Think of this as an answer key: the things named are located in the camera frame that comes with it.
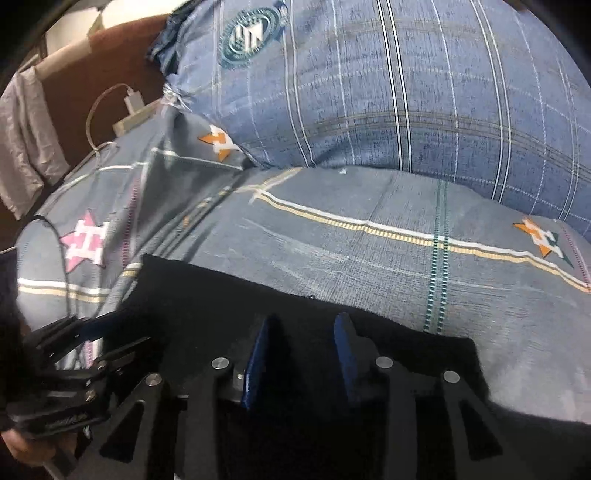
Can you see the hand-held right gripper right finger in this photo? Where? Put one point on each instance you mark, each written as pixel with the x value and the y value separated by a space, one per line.
pixel 345 355

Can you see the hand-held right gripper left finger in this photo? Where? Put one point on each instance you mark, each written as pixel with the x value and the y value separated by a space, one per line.
pixel 255 369

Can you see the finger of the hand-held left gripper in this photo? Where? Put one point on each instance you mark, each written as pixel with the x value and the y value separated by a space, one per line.
pixel 55 337
pixel 120 353

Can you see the black pants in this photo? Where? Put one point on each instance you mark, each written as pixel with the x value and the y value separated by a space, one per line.
pixel 207 300

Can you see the person's left hand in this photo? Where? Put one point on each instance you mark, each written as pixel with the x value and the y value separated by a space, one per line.
pixel 14 446

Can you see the grey star-print bed sheet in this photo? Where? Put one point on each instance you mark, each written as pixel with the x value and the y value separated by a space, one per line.
pixel 323 244

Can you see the grey hanging cloth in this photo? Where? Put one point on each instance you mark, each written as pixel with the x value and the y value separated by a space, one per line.
pixel 27 138

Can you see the beige power strip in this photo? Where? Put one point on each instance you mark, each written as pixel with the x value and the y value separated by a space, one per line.
pixel 134 122

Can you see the brown upholstered headboard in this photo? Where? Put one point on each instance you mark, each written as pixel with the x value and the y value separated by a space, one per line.
pixel 69 101

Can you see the white charger plug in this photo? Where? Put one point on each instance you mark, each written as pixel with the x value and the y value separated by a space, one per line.
pixel 134 101

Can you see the blue plaid pillow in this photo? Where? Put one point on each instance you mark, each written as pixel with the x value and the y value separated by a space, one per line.
pixel 369 92

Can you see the dark blue denim cloth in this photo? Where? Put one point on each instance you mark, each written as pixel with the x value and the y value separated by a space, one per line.
pixel 166 50

